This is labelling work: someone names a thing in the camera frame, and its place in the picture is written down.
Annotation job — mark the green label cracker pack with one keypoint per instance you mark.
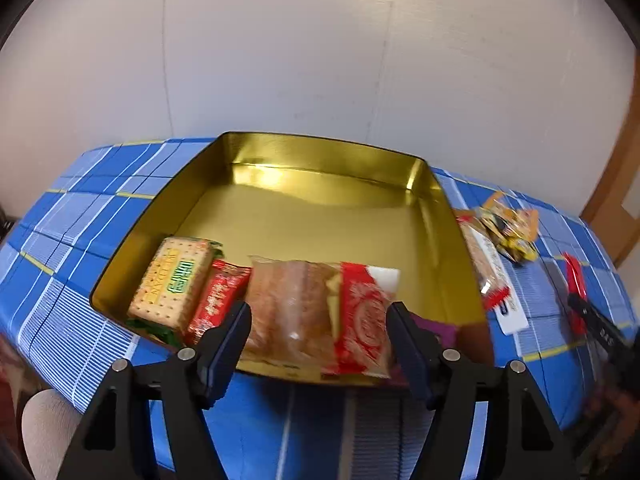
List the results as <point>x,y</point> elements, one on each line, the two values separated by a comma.
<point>172,280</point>

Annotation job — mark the black gold candy packet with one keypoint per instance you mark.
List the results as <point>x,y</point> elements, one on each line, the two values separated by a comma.
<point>495,227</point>

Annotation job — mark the orange clear candy bag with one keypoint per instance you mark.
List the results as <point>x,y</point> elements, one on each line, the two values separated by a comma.
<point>526,224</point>

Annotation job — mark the blue plaid tablecloth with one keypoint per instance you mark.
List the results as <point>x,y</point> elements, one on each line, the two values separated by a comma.
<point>65,220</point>

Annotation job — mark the wooden door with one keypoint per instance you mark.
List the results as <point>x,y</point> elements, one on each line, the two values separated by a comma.
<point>620,185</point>

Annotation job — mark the long clear cracker packet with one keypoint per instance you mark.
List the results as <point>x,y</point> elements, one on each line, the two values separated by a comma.
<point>482,265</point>

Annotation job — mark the yellow candy packet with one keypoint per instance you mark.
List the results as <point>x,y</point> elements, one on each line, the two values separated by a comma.
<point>522,252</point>

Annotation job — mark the red gold patterned snack packet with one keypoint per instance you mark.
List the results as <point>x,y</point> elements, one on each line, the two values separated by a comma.
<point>217,300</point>

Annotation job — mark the plain red snack packet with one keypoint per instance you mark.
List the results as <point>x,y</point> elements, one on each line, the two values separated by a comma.
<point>575,280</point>

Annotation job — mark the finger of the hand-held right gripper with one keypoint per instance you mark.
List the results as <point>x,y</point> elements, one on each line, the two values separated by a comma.
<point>582,310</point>

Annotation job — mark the clear brown pastry packet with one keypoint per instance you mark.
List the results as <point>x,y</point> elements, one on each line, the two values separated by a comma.
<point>290,310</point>

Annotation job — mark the white flat packet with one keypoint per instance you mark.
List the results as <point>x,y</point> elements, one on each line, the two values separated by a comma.
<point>512,317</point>

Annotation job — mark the gold tin box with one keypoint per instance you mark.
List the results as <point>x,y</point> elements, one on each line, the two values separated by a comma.
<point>310,220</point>

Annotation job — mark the red white snack packet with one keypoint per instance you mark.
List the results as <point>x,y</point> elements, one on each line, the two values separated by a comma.
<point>362,325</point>

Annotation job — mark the purple snack packet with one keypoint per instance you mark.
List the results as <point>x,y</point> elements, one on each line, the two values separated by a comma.
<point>440,332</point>

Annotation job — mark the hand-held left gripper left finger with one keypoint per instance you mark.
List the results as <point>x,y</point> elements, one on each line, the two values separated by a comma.
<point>227,345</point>

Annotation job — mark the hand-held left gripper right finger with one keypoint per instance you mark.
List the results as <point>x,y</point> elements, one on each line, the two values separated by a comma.
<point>407,350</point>

